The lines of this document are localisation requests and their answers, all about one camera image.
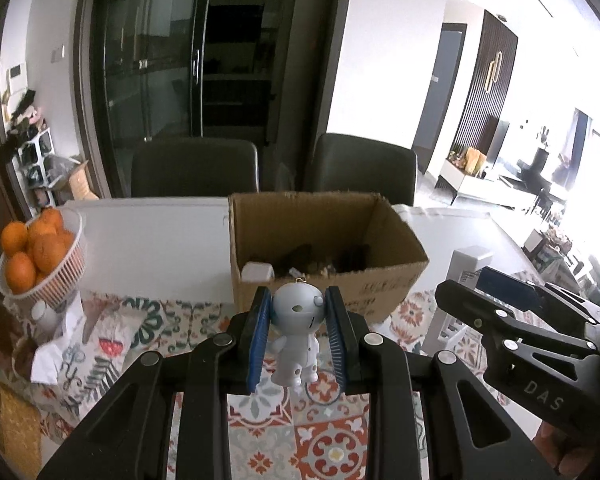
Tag small brown cardboard box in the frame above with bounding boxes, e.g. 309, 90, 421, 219
67, 160, 101, 201

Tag yellow decor on console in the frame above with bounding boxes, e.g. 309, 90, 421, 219
462, 147, 487, 176

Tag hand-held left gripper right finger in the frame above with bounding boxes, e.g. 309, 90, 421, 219
325, 285, 558, 480

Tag white robot toy figure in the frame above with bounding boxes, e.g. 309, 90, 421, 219
269, 280, 327, 389

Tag dark interior door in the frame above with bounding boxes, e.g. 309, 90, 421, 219
412, 22, 468, 176

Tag white shoe rack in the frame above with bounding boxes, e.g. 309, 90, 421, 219
12, 127, 56, 206

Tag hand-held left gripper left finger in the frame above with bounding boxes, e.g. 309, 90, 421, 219
36, 286, 273, 480

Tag patterned table runner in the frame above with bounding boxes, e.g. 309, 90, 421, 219
40, 290, 531, 480

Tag dark dining chair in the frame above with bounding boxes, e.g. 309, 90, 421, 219
131, 138, 259, 198
305, 133, 418, 207

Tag white item in box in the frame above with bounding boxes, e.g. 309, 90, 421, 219
241, 261, 276, 283

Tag white intercom panel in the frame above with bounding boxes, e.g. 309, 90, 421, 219
7, 63, 27, 95

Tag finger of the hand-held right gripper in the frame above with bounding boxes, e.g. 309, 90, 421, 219
475, 266, 600, 341
434, 280, 600, 361

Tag grey bag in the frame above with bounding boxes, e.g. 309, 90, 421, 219
45, 155, 81, 191

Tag person's right hand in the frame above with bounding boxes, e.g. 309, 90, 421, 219
532, 421, 600, 479

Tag orange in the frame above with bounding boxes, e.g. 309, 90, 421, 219
32, 233, 76, 275
4, 252, 37, 295
1, 222, 29, 257
37, 208, 65, 233

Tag white tissue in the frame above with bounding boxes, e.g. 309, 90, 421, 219
30, 305, 89, 386

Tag small white bottle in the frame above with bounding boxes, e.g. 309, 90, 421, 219
31, 300, 59, 335

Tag white plastic fruit basket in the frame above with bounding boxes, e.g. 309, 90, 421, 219
0, 208, 88, 306

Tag yellow woven mat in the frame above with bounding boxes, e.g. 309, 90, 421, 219
0, 385, 44, 467

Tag white low console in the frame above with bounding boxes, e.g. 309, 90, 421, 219
437, 157, 546, 211

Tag dark glass sliding door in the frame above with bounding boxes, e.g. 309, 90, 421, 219
75, 0, 356, 198

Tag dark items in box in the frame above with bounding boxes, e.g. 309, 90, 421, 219
279, 242, 372, 277

